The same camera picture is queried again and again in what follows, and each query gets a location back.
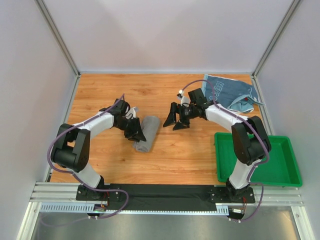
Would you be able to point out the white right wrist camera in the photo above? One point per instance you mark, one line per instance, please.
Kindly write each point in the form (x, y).
(183, 99)

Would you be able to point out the aluminium front rail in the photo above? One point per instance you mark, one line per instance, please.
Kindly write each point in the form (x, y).
(61, 197)

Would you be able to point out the blue patterned towel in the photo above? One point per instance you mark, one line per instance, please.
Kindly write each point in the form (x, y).
(235, 95)

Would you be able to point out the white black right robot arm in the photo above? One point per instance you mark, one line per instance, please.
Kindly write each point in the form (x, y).
(250, 141)

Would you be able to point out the green plastic tray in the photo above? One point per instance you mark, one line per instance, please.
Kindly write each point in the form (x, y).
(281, 169)

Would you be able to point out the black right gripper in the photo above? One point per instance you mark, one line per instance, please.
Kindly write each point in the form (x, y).
(181, 113)

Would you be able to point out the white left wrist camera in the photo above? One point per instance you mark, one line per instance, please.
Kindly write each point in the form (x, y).
(132, 112)

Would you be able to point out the aluminium frame post left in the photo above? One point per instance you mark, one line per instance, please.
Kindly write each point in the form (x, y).
(57, 35)

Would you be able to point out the grey terry towel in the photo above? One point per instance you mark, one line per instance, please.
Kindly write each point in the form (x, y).
(150, 126)

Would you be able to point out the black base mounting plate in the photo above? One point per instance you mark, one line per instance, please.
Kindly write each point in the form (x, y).
(161, 197)

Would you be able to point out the aluminium frame post right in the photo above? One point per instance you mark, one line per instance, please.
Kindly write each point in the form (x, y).
(294, 5)

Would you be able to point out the aluminium frame post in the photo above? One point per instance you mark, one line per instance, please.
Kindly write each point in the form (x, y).
(294, 5)
(57, 35)

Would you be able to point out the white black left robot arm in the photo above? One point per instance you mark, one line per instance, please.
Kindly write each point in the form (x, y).
(70, 150)

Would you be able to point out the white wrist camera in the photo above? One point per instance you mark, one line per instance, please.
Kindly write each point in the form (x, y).
(183, 99)
(132, 112)

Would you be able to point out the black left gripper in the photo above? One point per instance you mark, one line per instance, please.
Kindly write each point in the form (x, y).
(129, 126)

